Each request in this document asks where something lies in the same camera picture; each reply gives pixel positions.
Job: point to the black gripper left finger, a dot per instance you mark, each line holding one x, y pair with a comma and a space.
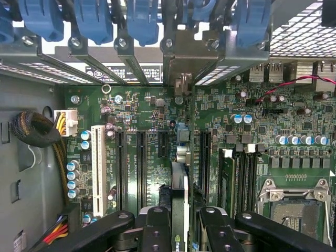
155, 231

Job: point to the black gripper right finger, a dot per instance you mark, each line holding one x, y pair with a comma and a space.
220, 233

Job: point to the installed RAM stick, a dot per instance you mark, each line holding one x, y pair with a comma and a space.
227, 181

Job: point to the black RAM slot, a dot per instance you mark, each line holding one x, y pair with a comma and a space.
252, 178
240, 178

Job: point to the long black expansion slot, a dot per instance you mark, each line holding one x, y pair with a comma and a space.
141, 170
205, 162
121, 170

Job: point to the CPU socket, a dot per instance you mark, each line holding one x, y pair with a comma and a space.
294, 215

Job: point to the white expansion slot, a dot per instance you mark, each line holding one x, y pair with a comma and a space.
99, 170

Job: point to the short black expansion slot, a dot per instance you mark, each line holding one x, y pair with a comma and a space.
163, 144

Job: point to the metal locking lever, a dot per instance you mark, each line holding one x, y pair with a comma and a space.
327, 218

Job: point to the green motherboard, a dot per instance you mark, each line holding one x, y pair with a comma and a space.
262, 120

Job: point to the dark grey open PC case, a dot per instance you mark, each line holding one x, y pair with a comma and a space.
31, 170

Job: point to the white power connector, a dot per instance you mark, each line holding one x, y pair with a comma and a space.
68, 122

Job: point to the metal slot cover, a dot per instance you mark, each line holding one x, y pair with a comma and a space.
39, 60
236, 57

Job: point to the blue slot retention clip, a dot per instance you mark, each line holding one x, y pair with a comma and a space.
93, 21
5, 26
200, 9
252, 21
42, 18
143, 23

